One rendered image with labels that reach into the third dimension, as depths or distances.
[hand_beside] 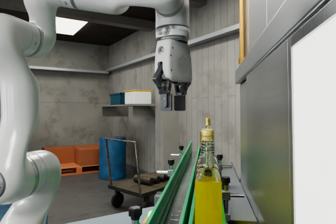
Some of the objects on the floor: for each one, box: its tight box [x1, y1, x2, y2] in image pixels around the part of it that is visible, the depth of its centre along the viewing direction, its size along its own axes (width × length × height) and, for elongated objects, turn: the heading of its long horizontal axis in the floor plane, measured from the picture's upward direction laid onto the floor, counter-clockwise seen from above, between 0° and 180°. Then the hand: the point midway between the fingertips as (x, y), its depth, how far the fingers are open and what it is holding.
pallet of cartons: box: [42, 144, 99, 176], centre depth 669 cm, size 141×96×52 cm
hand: (173, 103), depth 72 cm, fingers open, 5 cm apart
